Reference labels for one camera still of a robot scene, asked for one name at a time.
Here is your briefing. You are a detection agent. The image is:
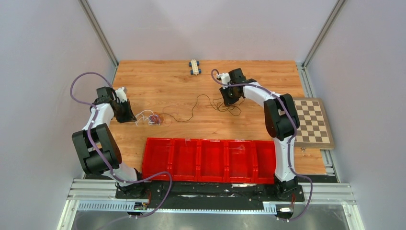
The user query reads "aluminium frame rail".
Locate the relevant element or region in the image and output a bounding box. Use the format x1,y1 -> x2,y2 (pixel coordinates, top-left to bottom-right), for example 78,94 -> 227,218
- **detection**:
67,179 -> 356,205

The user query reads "red bin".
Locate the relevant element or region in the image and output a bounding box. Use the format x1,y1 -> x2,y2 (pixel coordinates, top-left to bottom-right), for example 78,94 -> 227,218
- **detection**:
228,140 -> 254,183
141,138 -> 172,178
172,138 -> 199,182
254,140 -> 276,184
198,139 -> 226,183

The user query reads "thin black cable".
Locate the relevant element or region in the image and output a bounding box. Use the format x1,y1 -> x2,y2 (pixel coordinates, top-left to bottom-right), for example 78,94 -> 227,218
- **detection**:
158,93 -> 246,123

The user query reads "left purple robot hose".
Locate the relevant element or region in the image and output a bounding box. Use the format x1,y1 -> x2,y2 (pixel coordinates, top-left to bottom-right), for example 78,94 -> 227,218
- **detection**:
69,72 -> 173,230

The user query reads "white slotted cable duct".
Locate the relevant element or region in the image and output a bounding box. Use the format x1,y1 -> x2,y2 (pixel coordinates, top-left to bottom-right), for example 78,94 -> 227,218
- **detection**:
77,202 -> 277,214

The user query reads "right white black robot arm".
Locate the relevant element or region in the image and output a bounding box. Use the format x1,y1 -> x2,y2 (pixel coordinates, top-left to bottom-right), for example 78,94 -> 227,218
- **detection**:
211,69 -> 300,200

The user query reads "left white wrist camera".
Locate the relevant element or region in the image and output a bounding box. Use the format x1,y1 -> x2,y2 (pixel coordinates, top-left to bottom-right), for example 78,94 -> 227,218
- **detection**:
115,87 -> 128,103

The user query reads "white blue toy car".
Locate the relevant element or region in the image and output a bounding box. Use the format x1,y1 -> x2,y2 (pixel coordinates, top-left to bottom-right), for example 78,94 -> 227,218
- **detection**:
189,59 -> 201,75

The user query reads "red bin middle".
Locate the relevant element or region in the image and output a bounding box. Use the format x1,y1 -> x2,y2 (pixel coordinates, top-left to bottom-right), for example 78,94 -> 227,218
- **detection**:
198,139 -> 226,183

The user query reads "red bin rightmost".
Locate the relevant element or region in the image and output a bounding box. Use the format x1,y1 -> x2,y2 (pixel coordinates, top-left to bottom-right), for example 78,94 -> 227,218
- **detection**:
254,140 -> 276,184

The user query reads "wooden chessboard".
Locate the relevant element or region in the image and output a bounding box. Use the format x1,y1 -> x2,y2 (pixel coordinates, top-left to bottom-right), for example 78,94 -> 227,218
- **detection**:
293,97 -> 335,150

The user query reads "white cable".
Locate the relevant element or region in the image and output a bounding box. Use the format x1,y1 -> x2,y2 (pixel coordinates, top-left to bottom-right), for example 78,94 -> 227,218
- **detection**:
135,110 -> 156,127

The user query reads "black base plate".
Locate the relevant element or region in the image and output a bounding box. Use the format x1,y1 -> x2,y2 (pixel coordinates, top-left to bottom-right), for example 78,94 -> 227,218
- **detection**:
115,181 -> 305,210

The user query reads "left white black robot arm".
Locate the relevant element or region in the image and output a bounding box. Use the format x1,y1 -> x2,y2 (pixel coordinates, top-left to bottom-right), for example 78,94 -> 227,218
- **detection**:
72,87 -> 147,198

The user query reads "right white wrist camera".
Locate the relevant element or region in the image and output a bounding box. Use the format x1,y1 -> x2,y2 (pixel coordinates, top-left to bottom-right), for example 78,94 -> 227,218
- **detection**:
217,73 -> 231,89

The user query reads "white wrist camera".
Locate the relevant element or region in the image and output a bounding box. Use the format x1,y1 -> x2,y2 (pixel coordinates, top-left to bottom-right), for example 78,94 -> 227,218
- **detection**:
217,73 -> 231,89
115,87 -> 128,103

